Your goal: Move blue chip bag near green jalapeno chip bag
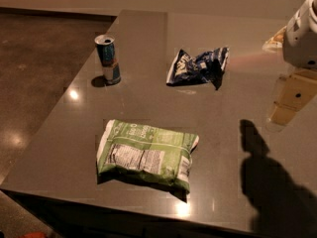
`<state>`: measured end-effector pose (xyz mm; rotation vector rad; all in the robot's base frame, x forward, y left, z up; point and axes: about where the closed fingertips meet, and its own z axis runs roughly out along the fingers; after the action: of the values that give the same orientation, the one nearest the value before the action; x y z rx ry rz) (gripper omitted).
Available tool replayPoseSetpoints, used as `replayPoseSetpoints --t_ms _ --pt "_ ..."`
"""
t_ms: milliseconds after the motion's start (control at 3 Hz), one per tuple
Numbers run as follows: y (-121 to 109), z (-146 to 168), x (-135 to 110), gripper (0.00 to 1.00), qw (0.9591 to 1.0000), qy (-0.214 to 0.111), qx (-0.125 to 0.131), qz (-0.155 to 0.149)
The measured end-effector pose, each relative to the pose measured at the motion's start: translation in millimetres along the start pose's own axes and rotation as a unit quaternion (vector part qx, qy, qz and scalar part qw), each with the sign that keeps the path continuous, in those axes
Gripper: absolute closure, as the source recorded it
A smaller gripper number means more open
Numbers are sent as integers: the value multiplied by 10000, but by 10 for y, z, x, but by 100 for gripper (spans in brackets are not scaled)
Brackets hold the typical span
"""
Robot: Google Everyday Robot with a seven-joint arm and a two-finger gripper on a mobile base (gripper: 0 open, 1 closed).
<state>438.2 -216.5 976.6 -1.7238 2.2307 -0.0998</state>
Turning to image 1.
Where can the orange object at floor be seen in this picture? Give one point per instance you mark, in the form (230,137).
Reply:
(34,235)

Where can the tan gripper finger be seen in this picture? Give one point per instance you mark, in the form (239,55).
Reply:
(292,93)

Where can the blue chip bag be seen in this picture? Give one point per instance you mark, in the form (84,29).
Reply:
(208,67)

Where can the yellow snack bag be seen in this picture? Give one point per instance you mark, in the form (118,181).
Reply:
(275,43)

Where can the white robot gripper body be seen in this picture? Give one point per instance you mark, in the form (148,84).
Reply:
(301,43)

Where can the green jalapeno chip bag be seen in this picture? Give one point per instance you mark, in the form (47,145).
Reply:
(143,153)

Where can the blue energy drink can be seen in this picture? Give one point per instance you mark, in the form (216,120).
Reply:
(106,52)

